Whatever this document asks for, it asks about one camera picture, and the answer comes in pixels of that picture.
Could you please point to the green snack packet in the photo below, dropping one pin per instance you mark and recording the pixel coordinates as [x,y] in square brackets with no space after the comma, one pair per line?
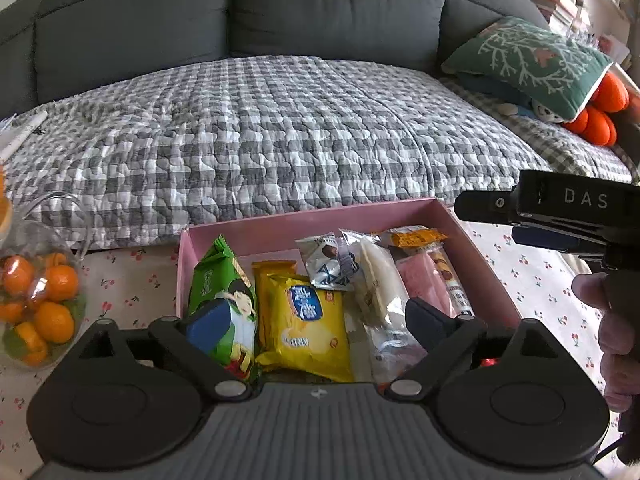
[210,280]

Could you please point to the white pen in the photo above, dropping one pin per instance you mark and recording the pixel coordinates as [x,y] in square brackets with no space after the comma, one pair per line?
[27,127]

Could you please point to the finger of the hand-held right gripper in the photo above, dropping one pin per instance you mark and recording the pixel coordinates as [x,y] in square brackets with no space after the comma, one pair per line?
[540,237]
[485,205]

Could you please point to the small check grey cloth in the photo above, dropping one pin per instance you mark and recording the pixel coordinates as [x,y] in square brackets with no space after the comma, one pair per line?
[560,150]

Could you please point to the long white biscuit packet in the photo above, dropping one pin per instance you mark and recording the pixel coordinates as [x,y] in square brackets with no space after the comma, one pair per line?
[452,285]

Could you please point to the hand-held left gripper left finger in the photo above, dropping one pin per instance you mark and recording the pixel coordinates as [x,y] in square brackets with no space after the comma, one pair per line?
[205,327]

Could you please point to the orange plush toy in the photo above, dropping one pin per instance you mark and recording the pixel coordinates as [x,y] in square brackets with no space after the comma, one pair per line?
[595,125]

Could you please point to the clear white cake packet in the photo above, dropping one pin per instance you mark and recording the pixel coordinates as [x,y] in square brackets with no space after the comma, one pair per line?
[390,345]
[375,270]

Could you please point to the glass jar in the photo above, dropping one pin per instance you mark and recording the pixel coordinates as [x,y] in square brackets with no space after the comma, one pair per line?
[30,240]

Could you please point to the red foil candy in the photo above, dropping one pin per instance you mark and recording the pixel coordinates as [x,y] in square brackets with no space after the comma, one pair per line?
[487,361]

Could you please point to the large orange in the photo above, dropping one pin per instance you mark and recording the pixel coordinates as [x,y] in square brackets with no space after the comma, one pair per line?
[4,210]

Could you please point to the person's right hand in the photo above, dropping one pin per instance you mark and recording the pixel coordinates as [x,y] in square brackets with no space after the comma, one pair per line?
[612,340]

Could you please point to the white plush toy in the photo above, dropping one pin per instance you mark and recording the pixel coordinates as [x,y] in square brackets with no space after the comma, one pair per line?
[547,110]

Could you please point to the cherry print tablecloth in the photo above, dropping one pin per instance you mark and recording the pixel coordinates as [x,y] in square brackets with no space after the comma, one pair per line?
[135,285]

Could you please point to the gold wafer packet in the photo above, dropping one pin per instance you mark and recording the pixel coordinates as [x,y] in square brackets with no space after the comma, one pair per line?
[272,267]

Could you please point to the grey checked quilt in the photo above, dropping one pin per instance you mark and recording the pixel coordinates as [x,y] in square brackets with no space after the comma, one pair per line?
[275,135]

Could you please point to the yellow snack packet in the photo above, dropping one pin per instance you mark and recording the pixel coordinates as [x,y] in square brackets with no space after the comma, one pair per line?
[300,320]

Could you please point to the pink snack packet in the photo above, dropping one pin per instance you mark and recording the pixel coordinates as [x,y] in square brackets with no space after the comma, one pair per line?
[420,280]

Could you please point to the pink cardboard box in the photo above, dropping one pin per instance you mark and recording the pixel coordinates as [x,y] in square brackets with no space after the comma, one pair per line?
[280,230]

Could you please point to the pile of small mandarins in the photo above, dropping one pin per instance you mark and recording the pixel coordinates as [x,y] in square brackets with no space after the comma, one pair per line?
[55,320]

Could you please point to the green embroidered cushion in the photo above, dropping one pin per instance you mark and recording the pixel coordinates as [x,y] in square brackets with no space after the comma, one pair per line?
[525,60]

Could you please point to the orange snack packet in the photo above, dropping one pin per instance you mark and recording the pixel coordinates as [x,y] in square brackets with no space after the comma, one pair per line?
[415,237]

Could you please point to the silver snack packet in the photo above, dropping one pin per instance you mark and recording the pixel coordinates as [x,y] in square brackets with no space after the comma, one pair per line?
[320,260]

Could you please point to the grey sofa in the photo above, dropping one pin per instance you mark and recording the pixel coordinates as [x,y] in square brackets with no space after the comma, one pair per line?
[150,20]

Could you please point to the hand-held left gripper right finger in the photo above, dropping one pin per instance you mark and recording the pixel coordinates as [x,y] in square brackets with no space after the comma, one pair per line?
[425,320]

